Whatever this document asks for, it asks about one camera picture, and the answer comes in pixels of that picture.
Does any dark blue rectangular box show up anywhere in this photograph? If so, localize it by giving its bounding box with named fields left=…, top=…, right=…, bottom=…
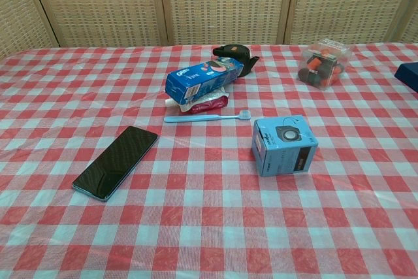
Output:
left=394, top=61, right=418, bottom=93

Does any woven rattan folding screen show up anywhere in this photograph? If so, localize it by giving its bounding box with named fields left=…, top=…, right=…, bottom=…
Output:
left=0, top=0, right=418, bottom=61

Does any red white checked tablecloth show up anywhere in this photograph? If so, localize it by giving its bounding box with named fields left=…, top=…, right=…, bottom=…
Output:
left=0, top=42, right=418, bottom=279

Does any small light blue box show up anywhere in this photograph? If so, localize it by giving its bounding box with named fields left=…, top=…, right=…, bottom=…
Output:
left=251, top=114, right=319, bottom=178

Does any clear plastic snack package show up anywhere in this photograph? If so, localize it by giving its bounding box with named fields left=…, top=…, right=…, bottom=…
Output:
left=296, top=39, right=353, bottom=90

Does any black smartphone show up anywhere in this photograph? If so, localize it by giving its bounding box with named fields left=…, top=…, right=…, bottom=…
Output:
left=71, top=125, right=159, bottom=202

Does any light blue toothbrush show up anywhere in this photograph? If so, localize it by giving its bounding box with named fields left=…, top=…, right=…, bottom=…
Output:
left=163, top=110, right=251, bottom=124

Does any blue Oreo cookie pack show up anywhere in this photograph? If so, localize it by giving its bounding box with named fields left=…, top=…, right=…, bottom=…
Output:
left=165, top=57, right=246, bottom=106

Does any black round device with strap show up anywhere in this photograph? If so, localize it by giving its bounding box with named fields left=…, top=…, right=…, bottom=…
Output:
left=212, top=43, right=261, bottom=78

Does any red silver foil pouch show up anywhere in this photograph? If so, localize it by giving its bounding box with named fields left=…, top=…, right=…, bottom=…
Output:
left=165, top=91, right=229, bottom=116

